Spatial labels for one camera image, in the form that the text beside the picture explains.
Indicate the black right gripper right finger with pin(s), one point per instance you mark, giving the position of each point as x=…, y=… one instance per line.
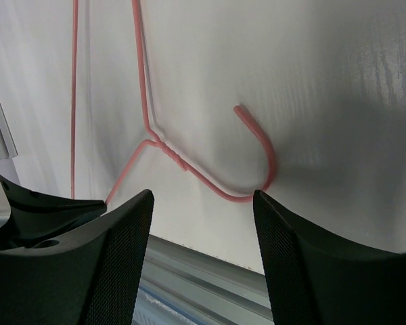
x=314, y=276

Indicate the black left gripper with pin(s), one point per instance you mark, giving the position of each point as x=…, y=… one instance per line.
x=28, y=218

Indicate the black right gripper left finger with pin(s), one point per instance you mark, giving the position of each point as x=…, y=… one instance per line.
x=89, y=275

